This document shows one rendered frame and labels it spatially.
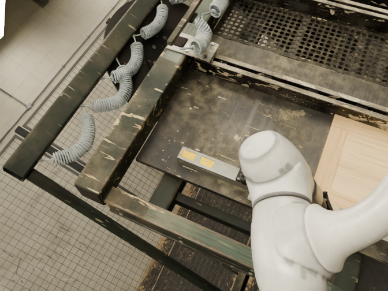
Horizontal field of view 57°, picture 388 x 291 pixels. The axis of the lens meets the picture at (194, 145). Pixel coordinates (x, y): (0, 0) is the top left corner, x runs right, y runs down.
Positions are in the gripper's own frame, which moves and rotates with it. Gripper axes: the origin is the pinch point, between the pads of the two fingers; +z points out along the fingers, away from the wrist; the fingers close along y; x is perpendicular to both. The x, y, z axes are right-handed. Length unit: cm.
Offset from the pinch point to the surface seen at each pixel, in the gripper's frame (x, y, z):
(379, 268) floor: -35, -44, 172
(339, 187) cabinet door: -12.3, -27.1, 26.3
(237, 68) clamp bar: -50, -61, -4
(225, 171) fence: -42.1, -18.2, 2.7
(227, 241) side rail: -33.6, 4.6, 5.8
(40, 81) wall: -531, -197, 74
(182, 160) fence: -55, -17, -6
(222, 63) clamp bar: -56, -61, -7
